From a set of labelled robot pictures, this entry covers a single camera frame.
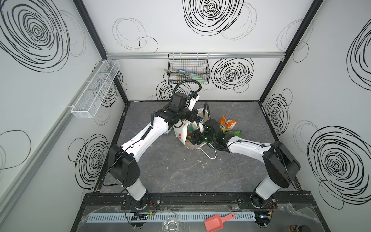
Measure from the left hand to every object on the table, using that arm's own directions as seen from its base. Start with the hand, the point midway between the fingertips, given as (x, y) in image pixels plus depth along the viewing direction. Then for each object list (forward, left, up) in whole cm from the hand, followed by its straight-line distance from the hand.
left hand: (197, 111), depth 79 cm
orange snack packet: (+4, -20, -17) cm, 27 cm away
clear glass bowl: (-49, +12, -28) cm, 58 cm away
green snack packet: (-1, -28, -20) cm, 34 cm away
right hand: (-8, +5, -13) cm, 15 cm away
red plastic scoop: (-48, -10, -26) cm, 55 cm away
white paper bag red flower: (-11, +7, -5) cm, 14 cm away
